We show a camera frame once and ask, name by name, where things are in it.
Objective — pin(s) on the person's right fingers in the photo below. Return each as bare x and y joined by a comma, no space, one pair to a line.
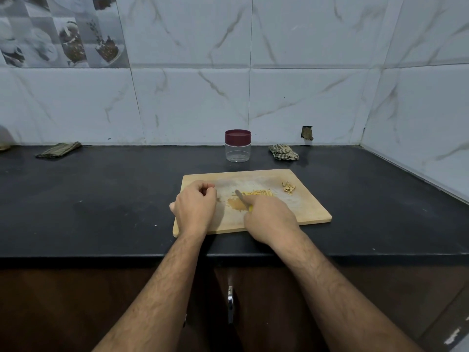
262,204

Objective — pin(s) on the folded checkered cloth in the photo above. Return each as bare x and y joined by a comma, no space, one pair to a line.
58,150

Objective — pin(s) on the clear jar with maroon lid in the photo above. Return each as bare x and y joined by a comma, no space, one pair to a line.
238,148

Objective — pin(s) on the brown ginger piece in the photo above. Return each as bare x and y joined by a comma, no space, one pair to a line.
235,205

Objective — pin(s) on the crumpled checkered cloth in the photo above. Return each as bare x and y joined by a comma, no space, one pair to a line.
284,152

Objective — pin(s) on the pile of yellow ginger strips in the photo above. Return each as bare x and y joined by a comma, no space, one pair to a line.
261,193

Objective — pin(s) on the person's left forearm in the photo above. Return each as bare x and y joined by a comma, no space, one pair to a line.
161,289

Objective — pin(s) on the person's right hand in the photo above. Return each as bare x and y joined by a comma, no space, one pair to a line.
273,223

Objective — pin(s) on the person's left hand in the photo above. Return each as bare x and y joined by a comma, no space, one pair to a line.
194,210

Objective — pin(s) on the person's left fingers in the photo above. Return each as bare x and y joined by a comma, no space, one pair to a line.
208,189

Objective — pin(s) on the brown wooden cabinet door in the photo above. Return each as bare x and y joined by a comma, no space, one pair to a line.
384,289
66,307

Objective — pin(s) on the person's right forearm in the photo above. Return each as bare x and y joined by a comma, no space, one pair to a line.
329,293

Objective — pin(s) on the wooden cutting board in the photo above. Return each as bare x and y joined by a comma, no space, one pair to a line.
304,208

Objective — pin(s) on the pile of ginger peels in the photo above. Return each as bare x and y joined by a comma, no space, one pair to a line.
288,187

